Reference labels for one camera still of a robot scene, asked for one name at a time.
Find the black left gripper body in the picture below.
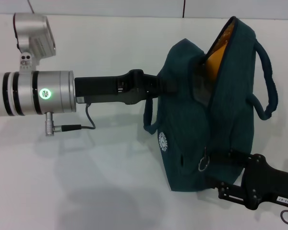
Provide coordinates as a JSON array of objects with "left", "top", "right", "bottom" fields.
[{"left": 74, "top": 73, "right": 127, "bottom": 105}]

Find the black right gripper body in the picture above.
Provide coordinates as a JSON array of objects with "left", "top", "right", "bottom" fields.
[{"left": 239, "top": 154, "right": 288, "bottom": 212}]

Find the dark teal insulated lunch bag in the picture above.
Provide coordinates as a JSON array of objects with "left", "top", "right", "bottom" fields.
[{"left": 143, "top": 16, "right": 278, "bottom": 192}]

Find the yellow pear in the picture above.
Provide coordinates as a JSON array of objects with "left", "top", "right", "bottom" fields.
[{"left": 204, "top": 40, "right": 229, "bottom": 80}]

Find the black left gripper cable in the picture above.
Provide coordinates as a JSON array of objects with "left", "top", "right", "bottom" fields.
[{"left": 45, "top": 97, "right": 97, "bottom": 137}]

